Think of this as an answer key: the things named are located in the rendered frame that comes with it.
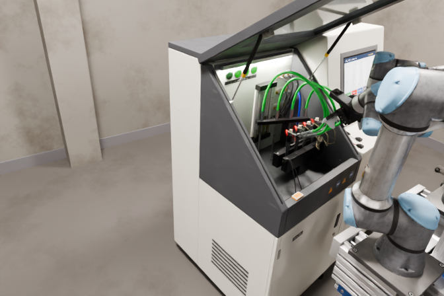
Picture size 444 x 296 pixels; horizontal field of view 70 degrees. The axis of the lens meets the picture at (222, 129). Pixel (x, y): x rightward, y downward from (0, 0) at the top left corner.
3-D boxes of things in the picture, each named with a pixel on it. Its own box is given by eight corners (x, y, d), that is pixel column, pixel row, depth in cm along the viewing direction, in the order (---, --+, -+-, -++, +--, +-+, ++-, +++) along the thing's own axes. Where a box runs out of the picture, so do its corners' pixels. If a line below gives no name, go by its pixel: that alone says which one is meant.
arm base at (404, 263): (432, 263, 103) (443, 241, 99) (407, 285, 96) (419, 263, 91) (388, 234, 114) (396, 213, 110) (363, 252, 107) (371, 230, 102)
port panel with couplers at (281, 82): (274, 117, 195) (281, 69, 181) (270, 115, 197) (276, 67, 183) (287, 112, 203) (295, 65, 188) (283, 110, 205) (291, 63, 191)
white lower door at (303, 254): (265, 328, 175) (282, 238, 144) (262, 324, 177) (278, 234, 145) (329, 265, 214) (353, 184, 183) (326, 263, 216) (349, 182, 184)
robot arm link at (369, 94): (376, 96, 110) (377, 75, 113) (356, 108, 120) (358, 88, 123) (396, 103, 111) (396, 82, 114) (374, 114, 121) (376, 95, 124)
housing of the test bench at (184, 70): (197, 271, 217) (200, 53, 147) (174, 246, 235) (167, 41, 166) (314, 191, 301) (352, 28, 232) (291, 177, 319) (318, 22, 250)
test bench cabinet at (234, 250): (259, 341, 179) (277, 239, 142) (197, 272, 216) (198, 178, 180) (328, 273, 221) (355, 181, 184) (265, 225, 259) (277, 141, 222)
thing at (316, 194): (283, 234, 145) (288, 207, 137) (275, 229, 148) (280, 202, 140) (351, 184, 182) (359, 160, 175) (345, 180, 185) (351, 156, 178)
